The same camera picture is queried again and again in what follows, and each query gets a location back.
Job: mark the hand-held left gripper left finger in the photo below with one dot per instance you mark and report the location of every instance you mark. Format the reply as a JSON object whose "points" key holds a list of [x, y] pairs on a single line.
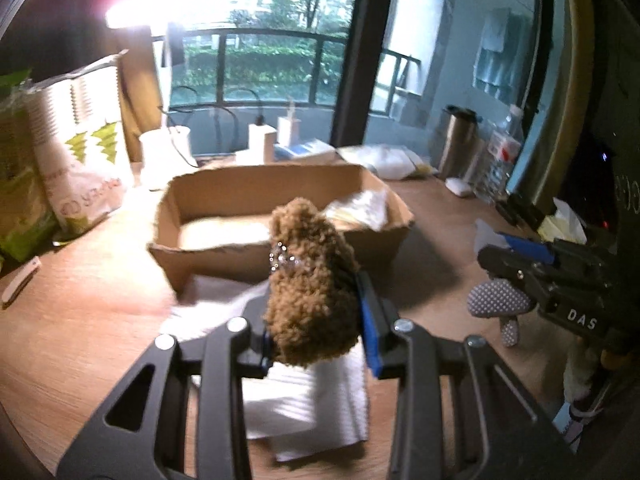
{"points": [[254, 360]]}

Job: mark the white fluffy plush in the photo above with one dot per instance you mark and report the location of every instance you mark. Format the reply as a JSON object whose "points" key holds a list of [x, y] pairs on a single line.
{"points": [[580, 375]]}

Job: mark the hanging pale cloths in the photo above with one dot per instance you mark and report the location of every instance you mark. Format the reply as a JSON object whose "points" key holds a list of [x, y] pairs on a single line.
{"points": [[500, 60]]}

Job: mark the clear plastic water bottle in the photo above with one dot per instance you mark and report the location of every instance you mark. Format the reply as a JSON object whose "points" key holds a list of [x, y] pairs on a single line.
{"points": [[495, 165]]}

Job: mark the clear plastic bag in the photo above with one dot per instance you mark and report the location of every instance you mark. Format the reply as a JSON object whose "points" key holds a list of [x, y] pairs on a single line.
{"points": [[360, 210]]}

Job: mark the white flat stick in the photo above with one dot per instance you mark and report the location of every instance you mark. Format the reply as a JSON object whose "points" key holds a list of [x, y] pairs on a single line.
{"points": [[20, 282]]}

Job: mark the small white bottle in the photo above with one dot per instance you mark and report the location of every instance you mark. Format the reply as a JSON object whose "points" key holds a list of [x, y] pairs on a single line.
{"points": [[289, 129]]}

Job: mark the crumpled clear plastic bags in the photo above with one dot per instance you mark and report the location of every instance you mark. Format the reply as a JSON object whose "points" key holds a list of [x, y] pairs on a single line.
{"points": [[385, 160]]}

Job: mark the brown fuzzy plush toy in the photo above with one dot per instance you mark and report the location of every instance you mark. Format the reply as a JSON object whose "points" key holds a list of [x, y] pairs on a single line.
{"points": [[307, 285]]}

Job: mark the green plastic package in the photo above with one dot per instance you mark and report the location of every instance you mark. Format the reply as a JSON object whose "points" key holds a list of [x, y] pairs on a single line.
{"points": [[20, 175]]}

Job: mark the olive curved frame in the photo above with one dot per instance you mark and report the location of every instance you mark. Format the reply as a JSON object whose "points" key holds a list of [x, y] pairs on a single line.
{"points": [[582, 60]]}

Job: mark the small white pad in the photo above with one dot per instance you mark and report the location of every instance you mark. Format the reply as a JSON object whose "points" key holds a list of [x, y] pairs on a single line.
{"points": [[458, 186]]}

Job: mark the bright desk lamp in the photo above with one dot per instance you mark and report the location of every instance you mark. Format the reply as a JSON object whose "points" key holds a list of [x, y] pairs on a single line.
{"points": [[150, 7]]}

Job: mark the white square box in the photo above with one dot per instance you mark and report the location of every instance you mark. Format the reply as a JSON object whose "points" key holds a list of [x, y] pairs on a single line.
{"points": [[262, 142]]}

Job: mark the steel thermos cup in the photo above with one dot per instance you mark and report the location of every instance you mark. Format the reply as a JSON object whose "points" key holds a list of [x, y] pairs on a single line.
{"points": [[457, 140]]}

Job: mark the cardboard box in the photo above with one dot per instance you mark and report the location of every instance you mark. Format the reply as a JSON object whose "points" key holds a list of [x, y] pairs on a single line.
{"points": [[225, 195]]}

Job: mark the white paper towels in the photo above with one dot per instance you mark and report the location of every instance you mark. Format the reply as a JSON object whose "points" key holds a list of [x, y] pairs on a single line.
{"points": [[300, 410]]}

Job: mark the dark window frame post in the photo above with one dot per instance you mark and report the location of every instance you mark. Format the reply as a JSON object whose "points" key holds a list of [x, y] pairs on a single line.
{"points": [[357, 50]]}

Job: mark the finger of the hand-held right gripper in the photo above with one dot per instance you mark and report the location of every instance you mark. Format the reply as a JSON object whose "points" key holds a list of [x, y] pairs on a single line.
{"points": [[530, 249], [505, 262]]}

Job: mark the blue and white box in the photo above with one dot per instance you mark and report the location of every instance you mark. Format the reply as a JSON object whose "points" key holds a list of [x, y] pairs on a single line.
{"points": [[305, 150]]}

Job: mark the grey dotted sock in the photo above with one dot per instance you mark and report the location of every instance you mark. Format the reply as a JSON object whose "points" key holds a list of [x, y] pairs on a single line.
{"points": [[497, 300]]}

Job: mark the black balcony railing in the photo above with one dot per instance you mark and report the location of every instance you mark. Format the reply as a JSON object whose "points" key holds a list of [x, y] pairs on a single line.
{"points": [[260, 67]]}

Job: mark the yellow crumpled tissue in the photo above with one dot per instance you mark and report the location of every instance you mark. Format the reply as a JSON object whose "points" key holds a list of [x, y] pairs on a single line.
{"points": [[562, 225]]}

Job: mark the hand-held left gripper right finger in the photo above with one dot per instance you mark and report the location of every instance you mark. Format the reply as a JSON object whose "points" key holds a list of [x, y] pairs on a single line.
{"points": [[371, 320]]}

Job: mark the bagged stack of paper cups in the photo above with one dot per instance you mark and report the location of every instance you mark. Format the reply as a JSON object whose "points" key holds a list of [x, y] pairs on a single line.
{"points": [[80, 155]]}

